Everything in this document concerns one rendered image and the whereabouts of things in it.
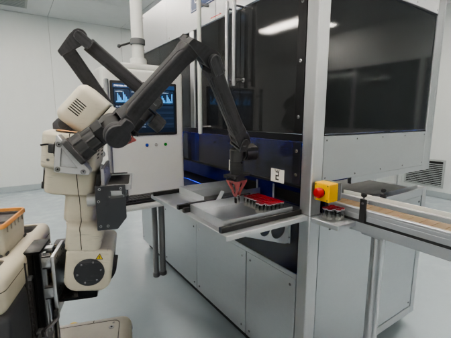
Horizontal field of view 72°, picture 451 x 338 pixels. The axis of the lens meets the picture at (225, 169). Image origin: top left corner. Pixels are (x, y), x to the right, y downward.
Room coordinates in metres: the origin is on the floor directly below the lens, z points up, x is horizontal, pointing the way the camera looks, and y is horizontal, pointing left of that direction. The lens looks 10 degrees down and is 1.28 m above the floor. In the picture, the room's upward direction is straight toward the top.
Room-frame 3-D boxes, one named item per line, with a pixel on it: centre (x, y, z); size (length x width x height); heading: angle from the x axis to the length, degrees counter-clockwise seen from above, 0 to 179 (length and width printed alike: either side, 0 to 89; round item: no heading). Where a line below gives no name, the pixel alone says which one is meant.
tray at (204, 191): (1.61, 0.03, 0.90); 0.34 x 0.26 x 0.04; 124
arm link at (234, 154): (1.32, -0.05, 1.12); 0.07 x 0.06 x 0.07; 123
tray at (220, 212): (1.26, -0.06, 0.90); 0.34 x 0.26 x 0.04; 123
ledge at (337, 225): (1.20, -0.44, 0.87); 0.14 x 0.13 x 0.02; 124
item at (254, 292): (2.35, -0.18, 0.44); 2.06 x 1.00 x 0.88; 34
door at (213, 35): (1.83, 0.06, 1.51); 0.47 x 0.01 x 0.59; 34
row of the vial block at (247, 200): (1.31, -0.14, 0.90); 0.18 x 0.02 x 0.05; 33
